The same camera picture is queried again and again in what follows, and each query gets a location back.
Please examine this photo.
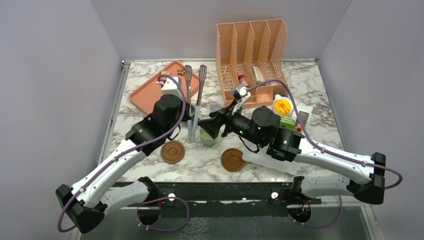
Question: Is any yellow frosted donut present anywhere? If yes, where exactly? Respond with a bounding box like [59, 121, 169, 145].
[271, 97, 293, 117]

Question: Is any green layered cake slice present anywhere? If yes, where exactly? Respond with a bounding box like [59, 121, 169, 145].
[279, 117, 296, 130]

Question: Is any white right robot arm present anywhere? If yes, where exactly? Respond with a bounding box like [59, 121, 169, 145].
[198, 104, 386, 205]

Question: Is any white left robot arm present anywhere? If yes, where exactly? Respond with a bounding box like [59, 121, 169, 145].
[55, 94, 188, 234]

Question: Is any light green ceramic mug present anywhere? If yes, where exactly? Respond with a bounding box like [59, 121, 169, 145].
[199, 127, 218, 148]

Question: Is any left brown wooden coaster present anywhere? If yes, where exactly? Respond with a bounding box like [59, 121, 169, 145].
[160, 140, 185, 164]

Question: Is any brown wooden coaster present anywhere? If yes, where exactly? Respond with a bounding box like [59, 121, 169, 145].
[160, 140, 185, 164]
[221, 148, 246, 172]

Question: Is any right brown wooden coaster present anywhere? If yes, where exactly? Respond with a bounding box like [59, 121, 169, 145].
[221, 148, 246, 172]

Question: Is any pink bottle in organizer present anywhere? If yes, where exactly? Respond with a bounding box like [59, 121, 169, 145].
[236, 71, 249, 88]

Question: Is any brown star cookie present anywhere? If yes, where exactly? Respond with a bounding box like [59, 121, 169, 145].
[177, 68, 185, 77]

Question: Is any pink dessert tray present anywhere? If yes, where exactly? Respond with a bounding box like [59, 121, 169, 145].
[128, 61, 187, 115]

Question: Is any white tiered dessert stand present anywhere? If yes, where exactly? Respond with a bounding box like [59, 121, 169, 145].
[241, 95, 313, 175]

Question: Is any tan box in organizer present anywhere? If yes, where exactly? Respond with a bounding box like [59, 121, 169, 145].
[252, 65, 265, 84]

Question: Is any pink mesh file organizer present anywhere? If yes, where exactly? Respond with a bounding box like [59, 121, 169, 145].
[215, 18, 287, 106]

